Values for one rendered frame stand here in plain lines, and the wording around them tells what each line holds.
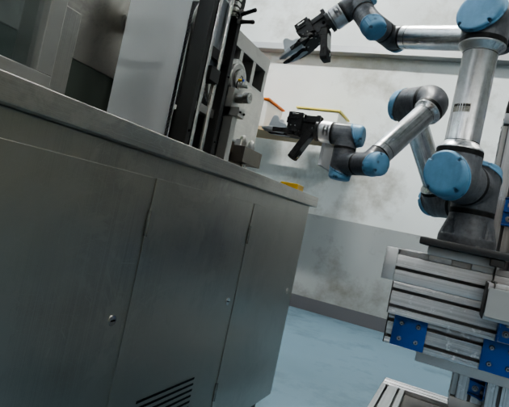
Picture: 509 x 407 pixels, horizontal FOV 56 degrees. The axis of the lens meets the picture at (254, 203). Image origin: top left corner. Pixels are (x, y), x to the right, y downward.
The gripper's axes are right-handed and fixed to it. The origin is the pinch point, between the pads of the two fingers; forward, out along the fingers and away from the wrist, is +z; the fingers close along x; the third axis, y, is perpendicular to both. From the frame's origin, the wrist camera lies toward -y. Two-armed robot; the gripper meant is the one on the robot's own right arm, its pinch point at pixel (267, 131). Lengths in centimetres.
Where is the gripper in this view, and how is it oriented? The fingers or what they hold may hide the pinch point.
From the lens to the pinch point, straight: 174.8
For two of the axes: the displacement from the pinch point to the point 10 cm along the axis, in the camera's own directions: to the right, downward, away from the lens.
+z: -8.9, -1.8, 4.3
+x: -4.1, -1.1, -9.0
